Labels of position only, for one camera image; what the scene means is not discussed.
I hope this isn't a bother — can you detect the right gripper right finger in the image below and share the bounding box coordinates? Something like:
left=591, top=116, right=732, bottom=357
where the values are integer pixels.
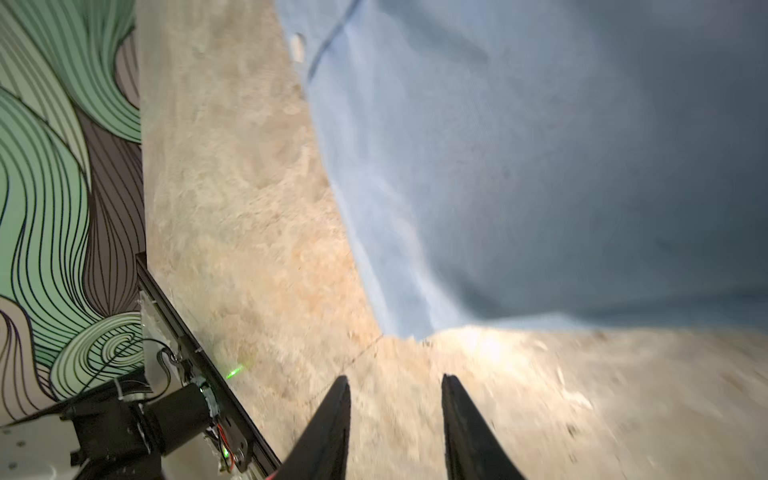
left=442, top=375, right=525, bottom=480

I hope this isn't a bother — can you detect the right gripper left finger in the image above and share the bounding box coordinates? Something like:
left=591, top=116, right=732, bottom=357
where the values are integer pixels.
left=275, top=376, right=351, bottom=480

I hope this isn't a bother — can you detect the light blue long sleeve shirt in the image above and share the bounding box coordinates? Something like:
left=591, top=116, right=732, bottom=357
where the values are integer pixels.
left=276, top=1, right=767, bottom=339

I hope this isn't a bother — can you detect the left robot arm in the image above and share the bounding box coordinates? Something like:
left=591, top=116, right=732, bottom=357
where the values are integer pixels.
left=1, top=374, right=233, bottom=479

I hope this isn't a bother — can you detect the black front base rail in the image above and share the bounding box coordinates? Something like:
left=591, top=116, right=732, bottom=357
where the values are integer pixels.
left=136, top=252, right=281, bottom=479

